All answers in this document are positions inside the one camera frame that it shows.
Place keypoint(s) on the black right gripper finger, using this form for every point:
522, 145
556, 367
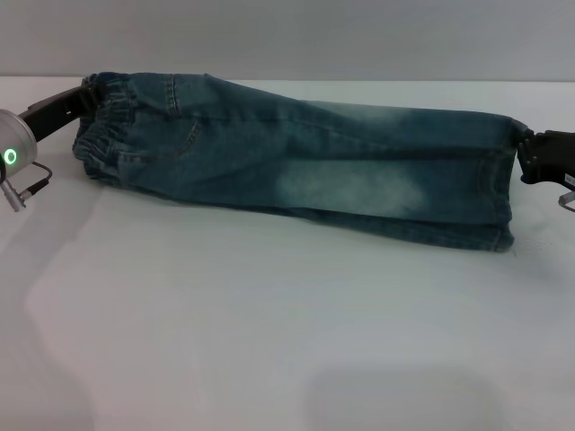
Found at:
522, 137

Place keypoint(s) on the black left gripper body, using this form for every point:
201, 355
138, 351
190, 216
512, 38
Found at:
58, 110

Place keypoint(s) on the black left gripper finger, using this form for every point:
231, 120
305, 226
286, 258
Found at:
93, 96

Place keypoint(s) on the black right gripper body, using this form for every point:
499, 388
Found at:
550, 157

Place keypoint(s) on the blue denim shorts with embroidery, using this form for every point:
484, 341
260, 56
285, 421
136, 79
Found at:
292, 166

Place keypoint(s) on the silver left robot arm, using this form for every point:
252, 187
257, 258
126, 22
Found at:
15, 143

